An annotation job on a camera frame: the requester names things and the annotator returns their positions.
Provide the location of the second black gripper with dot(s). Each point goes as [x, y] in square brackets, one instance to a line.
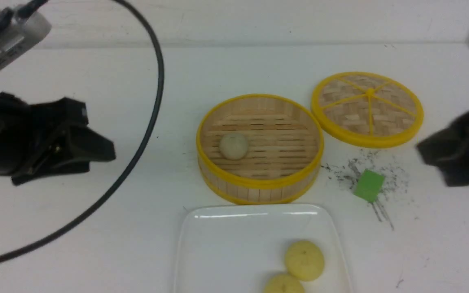
[448, 151]

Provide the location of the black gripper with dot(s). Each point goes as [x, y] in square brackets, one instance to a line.
[40, 140]

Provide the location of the white steamed bun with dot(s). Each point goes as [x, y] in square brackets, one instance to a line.
[234, 146]

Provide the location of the yellow steamed bun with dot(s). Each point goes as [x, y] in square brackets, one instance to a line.
[304, 260]
[283, 283]

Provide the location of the white rectangular plate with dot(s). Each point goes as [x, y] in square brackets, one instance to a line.
[237, 249]

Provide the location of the yellow steamed bun on plate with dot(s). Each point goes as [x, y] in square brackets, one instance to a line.
[283, 283]

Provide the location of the green square block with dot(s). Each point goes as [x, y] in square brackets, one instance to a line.
[369, 185]

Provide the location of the bamboo steamer lid yellow rim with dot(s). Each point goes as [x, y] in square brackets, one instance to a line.
[367, 110]

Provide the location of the round bamboo steamer basket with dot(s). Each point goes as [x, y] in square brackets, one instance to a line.
[285, 149]

